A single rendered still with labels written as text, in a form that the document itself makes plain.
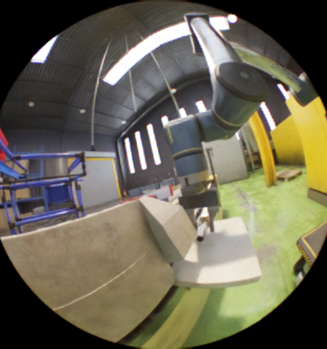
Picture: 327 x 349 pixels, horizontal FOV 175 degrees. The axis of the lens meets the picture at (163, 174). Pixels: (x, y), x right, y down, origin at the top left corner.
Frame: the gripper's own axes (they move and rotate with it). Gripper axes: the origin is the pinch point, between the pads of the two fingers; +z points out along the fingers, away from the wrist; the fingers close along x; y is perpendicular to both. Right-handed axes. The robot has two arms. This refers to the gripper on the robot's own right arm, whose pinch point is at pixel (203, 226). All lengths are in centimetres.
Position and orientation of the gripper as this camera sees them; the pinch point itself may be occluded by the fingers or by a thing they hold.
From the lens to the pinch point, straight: 40.8
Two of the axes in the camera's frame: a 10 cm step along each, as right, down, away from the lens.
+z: 2.3, 9.7, -0.4
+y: 5.0, -0.8, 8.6
